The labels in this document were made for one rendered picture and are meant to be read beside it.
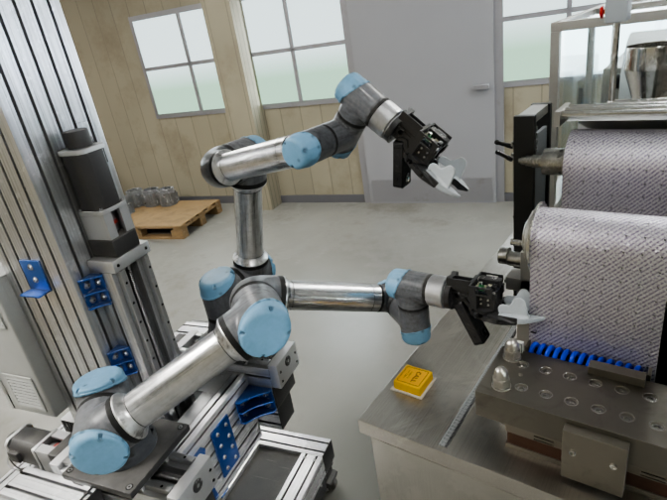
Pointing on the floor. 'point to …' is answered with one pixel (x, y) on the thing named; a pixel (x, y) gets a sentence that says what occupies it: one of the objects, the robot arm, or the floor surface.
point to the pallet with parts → (167, 211)
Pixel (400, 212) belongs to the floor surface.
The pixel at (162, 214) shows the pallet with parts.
